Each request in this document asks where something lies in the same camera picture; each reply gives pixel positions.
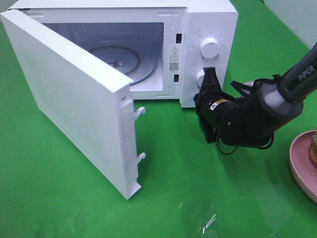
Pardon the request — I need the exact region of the white microwave door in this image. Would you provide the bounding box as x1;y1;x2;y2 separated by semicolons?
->
0;9;146;199

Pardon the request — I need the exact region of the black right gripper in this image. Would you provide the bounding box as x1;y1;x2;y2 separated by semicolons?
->
193;66;240;124

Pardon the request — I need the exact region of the burger with lettuce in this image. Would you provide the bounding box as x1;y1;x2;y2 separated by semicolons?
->
309;134;317;167

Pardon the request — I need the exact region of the upper white microwave knob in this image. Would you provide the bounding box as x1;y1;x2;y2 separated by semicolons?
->
200;36;220;59

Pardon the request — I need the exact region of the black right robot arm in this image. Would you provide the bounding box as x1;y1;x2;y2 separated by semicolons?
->
193;46;317;149

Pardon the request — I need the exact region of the lower white microwave knob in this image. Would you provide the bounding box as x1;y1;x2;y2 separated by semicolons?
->
196;70;205;87

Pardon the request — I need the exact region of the pink plate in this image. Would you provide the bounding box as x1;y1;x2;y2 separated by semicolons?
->
289;130;317;203

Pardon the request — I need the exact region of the white microwave knob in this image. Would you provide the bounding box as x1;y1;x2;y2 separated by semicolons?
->
200;36;220;59
196;70;205;87

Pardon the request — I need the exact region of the white microwave oven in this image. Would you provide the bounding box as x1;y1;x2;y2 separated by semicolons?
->
7;0;238;108

